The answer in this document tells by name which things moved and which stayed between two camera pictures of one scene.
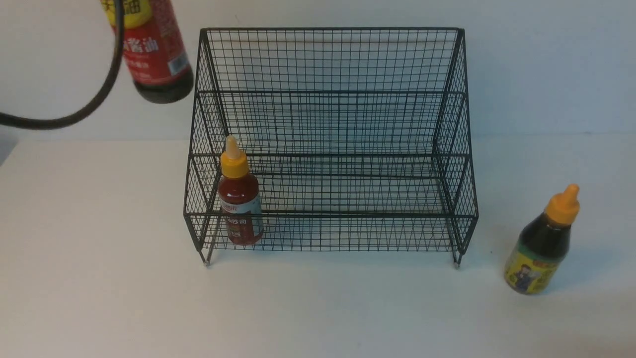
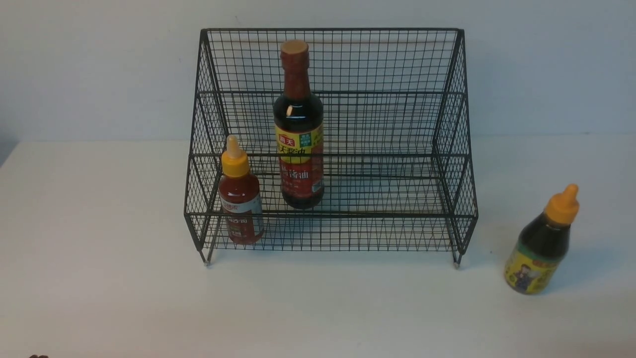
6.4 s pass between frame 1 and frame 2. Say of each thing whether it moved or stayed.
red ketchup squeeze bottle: stayed
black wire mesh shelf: stayed
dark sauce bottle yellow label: stayed
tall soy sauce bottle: moved
